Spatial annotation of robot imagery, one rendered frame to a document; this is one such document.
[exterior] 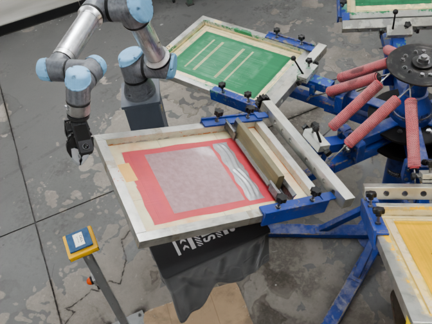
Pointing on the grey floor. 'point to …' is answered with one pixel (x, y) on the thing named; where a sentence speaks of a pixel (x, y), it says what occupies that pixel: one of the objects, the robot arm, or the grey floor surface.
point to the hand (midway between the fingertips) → (80, 163)
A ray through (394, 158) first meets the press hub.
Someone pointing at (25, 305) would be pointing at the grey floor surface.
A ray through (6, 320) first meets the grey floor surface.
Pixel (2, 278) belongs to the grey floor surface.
